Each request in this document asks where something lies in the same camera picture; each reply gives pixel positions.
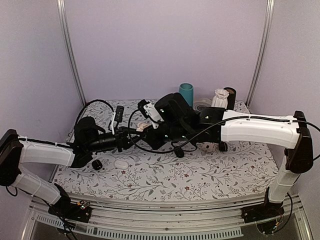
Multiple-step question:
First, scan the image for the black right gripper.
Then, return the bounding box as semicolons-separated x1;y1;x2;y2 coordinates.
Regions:
139;123;191;151

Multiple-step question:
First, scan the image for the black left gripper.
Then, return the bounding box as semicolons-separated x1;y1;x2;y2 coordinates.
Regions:
86;126;142;153

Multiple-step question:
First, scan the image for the white earbuds case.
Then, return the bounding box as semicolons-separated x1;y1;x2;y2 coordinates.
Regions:
136;122;150;132
114;160;129;170
202;142;215;153

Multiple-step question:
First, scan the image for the black earbuds charging case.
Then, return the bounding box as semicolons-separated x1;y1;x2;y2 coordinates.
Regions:
174;148;185;158

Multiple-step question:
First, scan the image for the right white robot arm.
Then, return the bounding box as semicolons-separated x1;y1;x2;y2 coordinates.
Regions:
137;92;316;218

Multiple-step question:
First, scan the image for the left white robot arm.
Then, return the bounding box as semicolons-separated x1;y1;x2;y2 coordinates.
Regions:
0;117;140;217

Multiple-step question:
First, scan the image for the white closed earbuds case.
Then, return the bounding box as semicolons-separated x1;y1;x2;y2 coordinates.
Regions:
114;160;129;170

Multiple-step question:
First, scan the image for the small black closed case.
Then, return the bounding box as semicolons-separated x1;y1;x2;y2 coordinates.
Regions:
91;159;103;171

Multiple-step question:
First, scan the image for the white earbuds case back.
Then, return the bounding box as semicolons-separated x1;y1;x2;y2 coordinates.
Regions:
202;142;215;153

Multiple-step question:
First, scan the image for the small black case right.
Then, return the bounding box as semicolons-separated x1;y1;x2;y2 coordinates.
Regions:
218;141;228;152

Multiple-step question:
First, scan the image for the floral patterned table mat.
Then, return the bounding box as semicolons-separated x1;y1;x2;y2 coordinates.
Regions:
52;99;283;202

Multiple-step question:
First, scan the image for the clear glass dish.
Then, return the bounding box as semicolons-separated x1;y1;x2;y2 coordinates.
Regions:
193;97;212;112

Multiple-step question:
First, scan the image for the teal tall vase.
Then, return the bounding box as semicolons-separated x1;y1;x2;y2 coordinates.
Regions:
179;83;194;107

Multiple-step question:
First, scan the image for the white ribbed vase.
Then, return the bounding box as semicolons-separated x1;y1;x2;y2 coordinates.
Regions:
211;88;229;109

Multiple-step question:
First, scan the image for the black cylinder vase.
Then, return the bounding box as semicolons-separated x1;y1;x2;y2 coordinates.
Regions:
224;87;237;110

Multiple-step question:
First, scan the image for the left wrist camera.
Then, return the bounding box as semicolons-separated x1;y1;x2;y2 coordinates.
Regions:
110;105;125;135

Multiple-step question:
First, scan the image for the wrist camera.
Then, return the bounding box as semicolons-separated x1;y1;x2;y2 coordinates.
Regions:
110;105;125;135
137;99;164;129

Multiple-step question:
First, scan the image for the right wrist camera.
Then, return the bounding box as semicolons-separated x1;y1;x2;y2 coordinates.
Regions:
137;99;164;129

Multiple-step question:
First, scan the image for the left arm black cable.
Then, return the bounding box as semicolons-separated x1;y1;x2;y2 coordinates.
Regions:
74;98;116;126

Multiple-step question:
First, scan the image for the front aluminium rail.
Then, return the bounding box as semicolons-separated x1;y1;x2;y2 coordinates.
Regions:
21;194;314;240

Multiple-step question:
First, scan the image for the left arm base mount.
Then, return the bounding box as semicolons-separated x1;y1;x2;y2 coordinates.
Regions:
48;183;92;223

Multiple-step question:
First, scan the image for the right aluminium frame post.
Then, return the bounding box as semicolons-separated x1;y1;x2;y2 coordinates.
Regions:
245;0;275;109

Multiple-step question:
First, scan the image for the aluminium frame post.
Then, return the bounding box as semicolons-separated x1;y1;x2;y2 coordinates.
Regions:
56;0;87;106
245;0;275;109

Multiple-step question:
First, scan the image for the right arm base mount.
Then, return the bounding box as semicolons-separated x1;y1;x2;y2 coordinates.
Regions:
241;187;285;223

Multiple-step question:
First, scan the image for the left aluminium frame post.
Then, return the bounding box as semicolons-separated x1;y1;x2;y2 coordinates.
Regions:
56;0;87;106

